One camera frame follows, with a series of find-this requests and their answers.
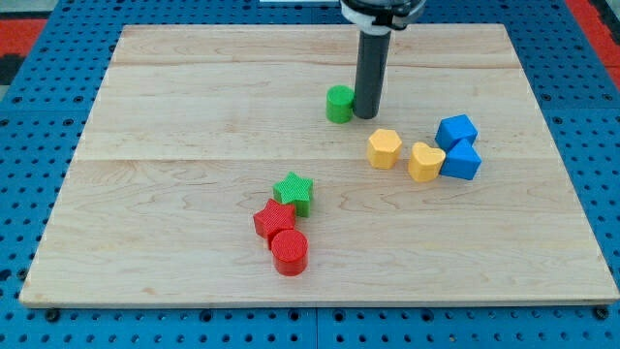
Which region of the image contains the yellow heart block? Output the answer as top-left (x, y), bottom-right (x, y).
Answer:
top-left (408, 142), bottom-right (446, 182)

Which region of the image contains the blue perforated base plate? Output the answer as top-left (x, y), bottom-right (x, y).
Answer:
top-left (1, 0), bottom-right (619, 348)

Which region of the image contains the red star block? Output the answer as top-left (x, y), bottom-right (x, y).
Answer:
top-left (253, 199), bottom-right (296, 249)

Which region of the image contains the green star block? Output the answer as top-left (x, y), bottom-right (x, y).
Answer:
top-left (272, 172), bottom-right (314, 218)

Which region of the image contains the blue cube block upper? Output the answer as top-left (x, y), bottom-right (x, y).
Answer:
top-left (435, 114), bottom-right (479, 151)

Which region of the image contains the green cylinder block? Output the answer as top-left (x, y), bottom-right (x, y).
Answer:
top-left (325, 85), bottom-right (355, 124)

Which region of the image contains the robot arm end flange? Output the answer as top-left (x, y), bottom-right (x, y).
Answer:
top-left (340, 0), bottom-right (426, 36)

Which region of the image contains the yellow hexagon block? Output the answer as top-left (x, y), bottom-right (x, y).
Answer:
top-left (366, 129), bottom-right (402, 170)

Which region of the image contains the red cylinder block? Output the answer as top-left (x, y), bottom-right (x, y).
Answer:
top-left (271, 230), bottom-right (309, 276)

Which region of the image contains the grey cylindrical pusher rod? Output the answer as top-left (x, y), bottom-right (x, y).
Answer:
top-left (354, 32), bottom-right (391, 119)

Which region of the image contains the wooden board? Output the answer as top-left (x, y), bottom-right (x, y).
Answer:
top-left (19, 24), bottom-right (619, 308)

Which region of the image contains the blue triangular block lower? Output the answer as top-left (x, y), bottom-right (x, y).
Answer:
top-left (440, 140), bottom-right (482, 180)

